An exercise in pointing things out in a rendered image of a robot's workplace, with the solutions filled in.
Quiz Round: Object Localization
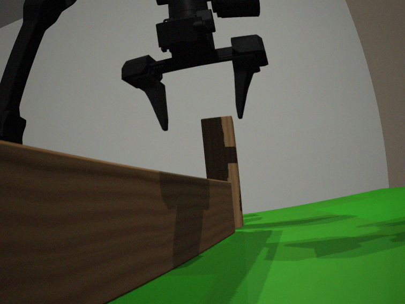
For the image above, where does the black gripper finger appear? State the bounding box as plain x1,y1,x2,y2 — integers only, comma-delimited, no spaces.
130,73,168,131
231,54,260,119

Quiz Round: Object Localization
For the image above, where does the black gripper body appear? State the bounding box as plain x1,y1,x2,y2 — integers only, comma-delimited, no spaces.
121,33,268,88

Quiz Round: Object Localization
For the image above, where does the brown wooden board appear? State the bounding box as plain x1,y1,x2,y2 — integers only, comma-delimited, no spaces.
0,140,235,304

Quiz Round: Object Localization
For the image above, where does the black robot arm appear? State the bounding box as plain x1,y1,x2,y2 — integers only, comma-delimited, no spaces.
0,0,260,145

